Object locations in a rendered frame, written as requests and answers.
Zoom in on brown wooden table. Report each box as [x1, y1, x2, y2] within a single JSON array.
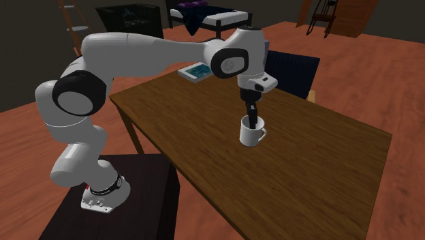
[[109, 61, 393, 240]]

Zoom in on wooden ladder shelf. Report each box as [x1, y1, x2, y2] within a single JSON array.
[[58, 0, 93, 57]]

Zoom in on bed with dark blanket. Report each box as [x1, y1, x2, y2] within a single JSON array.
[[166, 0, 253, 41]]

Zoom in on dark blue chair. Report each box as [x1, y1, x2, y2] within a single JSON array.
[[264, 50, 321, 100]]

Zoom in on white mug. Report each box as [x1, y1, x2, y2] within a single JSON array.
[[239, 115, 268, 148]]

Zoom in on teal and white book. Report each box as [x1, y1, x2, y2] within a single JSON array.
[[177, 61, 215, 84]]

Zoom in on dark robot stand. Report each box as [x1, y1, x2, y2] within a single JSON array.
[[37, 153, 181, 240]]

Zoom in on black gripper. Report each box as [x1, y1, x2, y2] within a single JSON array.
[[239, 87, 264, 130]]

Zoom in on black metal rack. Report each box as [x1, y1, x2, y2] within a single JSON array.
[[306, 0, 339, 39]]

